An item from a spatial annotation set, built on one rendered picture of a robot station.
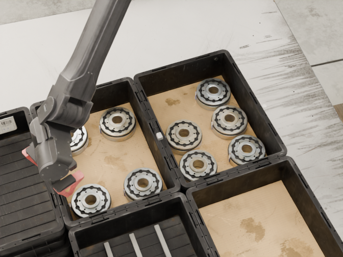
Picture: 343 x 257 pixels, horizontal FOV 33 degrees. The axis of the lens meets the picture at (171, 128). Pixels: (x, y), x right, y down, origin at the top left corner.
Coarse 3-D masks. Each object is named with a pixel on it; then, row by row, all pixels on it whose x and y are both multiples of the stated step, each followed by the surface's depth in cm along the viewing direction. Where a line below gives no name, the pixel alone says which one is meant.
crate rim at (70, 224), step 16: (128, 80) 163; (32, 112) 156; (144, 112) 157; (160, 144) 151; (176, 176) 145; (160, 192) 142; (64, 208) 140; (112, 208) 140; (128, 208) 140; (80, 224) 137
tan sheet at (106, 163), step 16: (96, 112) 169; (96, 128) 166; (96, 144) 162; (112, 144) 162; (128, 144) 162; (144, 144) 163; (80, 160) 159; (96, 160) 159; (112, 160) 159; (128, 160) 159; (144, 160) 160; (96, 176) 156; (112, 176) 156; (160, 176) 157; (112, 192) 154
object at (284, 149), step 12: (192, 60) 168; (228, 60) 168; (144, 72) 165; (156, 72) 165; (240, 72) 165; (252, 96) 162; (156, 120) 155; (264, 120) 155; (276, 132) 153; (168, 144) 151; (168, 156) 149; (276, 156) 149; (240, 168) 147; (180, 180) 144; (204, 180) 144
